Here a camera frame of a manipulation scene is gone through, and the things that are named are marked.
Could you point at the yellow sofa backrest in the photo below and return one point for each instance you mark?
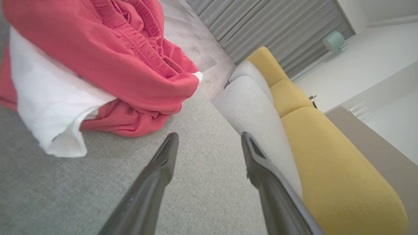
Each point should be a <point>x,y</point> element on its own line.
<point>326,163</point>

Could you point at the grey sofa seat cushion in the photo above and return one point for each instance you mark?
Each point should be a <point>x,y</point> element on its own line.
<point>251,70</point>
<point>251,111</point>

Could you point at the red shirt with white sleeves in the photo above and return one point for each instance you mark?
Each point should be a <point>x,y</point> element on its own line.
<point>49,98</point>

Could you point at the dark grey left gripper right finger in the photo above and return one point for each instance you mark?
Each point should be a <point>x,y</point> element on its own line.
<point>277,202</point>

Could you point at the large grey sofa seat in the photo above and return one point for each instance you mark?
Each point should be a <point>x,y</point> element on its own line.
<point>202,130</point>

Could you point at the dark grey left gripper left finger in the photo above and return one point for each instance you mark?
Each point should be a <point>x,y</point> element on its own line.
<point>147,195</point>

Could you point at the red shorts with elastic waistband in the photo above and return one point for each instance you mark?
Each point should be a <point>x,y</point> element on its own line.
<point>81,39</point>

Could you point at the grey pleated curtain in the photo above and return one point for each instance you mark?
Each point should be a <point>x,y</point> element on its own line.
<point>277,26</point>

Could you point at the mint green floor lamp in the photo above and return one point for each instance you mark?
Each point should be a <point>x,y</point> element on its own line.
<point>333,40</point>

